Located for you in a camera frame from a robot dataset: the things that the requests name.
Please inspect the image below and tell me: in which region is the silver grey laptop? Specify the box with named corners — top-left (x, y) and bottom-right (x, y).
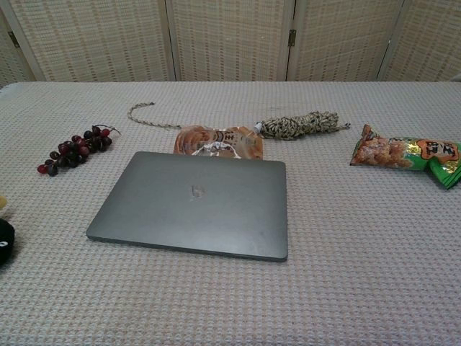
top-left (85, 150), bottom-right (289, 263)

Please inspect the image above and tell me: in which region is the woven folding screen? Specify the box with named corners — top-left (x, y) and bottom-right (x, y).
top-left (0, 0), bottom-right (461, 87)

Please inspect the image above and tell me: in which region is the orange foil snack pouch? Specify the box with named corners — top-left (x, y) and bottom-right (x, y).
top-left (172, 124), bottom-right (266, 161)

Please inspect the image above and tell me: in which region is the dark red grape bunch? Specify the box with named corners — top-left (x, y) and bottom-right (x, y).
top-left (37, 124), bottom-right (122, 177)

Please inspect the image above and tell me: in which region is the green snack bag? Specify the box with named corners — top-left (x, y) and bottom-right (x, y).
top-left (349, 124), bottom-right (461, 191)

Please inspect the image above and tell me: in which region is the black white plush toy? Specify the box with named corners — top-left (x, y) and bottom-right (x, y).
top-left (0, 194), bottom-right (17, 267)

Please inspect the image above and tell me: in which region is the bundled camouflage rope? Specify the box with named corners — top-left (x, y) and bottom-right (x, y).
top-left (254, 110), bottom-right (352, 140)

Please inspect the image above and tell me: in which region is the short braided cord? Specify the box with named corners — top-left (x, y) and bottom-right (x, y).
top-left (127, 102), bottom-right (182, 130)

